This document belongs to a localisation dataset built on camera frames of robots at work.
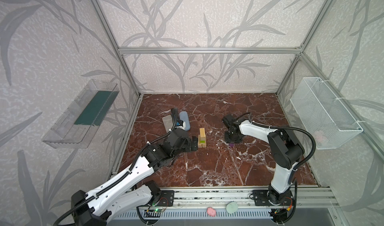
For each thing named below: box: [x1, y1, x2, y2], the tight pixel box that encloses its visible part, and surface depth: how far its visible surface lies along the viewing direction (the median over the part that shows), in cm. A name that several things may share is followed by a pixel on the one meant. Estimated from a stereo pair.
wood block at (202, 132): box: [199, 127, 206, 137], surface depth 88 cm
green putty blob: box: [226, 201, 239, 214], surface depth 72 cm
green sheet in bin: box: [74, 91, 120, 126], surface depth 70 cm
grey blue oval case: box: [179, 110, 191, 131], surface depth 104 cm
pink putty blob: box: [207, 207, 216, 217], surface depth 70 cm
